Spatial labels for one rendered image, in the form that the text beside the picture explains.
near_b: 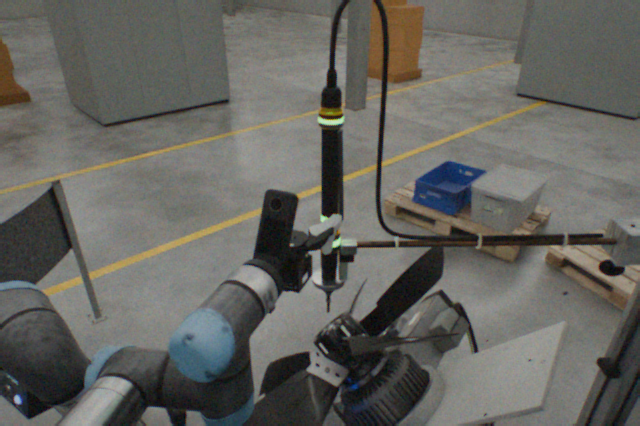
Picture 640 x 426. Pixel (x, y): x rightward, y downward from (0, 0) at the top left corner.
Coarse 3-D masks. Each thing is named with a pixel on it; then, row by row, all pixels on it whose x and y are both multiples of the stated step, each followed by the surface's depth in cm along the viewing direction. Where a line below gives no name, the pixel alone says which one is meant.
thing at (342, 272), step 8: (352, 240) 93; (344, 248) 91; (352, 248) 91; (344, 256) 92; (352, 256) 92; (344, 264) 93; (320, 272) 98; (344, 272) 94; (312, 280) 96; (320, 280) 95; (336, 280) 95; (344, 280) 95; (320, 288) 94; (328, 288) 94; (336, 288) 94
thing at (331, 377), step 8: (320, 360) 113; (328, 360) 113; (312, 368) 111; (320, 368) 111; (336, 368) 111; (344, 368) 111; (320, 376) 109; (328, 376) 109; (336, 376) 109; (344, 376) 109; (336, 384) 107
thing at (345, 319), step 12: (336, 324) 114; (348, 324) 114; (324, 336) 112; (336, 336) 112; (336, 348) 112; (348, 348) 112; (336, 360) 113; (348, 360) 113; (360, 360) 113; (372, 360) 111; (360, 372) 110; (348, 384) 112
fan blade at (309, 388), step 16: (288, 384) 107; (304, 384) 106; (320, 384) 106; (272, 400) 104; (288, 400) 103; (304, 400) 102; (320, 400) 102; (256, 416) 101; (272, 416) 99; (288, 416) 99; (304, 416) 98; (320, 416) 98
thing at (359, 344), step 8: (352, 336) 104; (360, 336) 102; (368, 336) 100; (376, 336) 97; (384, 336) 96; (416, 336) 91; (424, 336) 89; (432, 336) 87; (440, 336) 88; (352, 344) 92; (360, 344) 90; (368, 344) 88; (376, 344) 87; (384, 344) 86; (392, 344) 85; (352, 352) 86; (360, 352) 84
